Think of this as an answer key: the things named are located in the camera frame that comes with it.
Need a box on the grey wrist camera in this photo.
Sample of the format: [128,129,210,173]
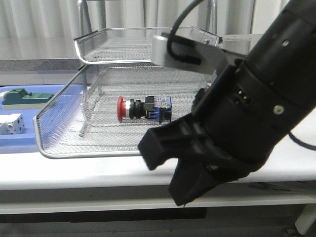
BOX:
[151,36,229,75]

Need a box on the white circuit breaker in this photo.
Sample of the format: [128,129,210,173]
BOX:
[0,114,26,135]

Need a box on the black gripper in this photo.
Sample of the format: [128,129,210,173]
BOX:
[137,58,301,207]

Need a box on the green and beige switch block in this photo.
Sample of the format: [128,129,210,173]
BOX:
[2,88,54,110]

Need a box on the silver rack frame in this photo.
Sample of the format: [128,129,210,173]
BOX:
[77,0,223,138]

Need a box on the dark grey background counter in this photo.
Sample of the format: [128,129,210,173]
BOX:
[0,33,262,74]

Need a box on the red emergency stop button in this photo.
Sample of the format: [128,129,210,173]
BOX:
[117,96,172,123]

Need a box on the white table leg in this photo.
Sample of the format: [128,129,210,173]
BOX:
[295,203,316,235]

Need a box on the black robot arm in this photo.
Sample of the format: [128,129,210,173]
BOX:
[138,0,316,206]

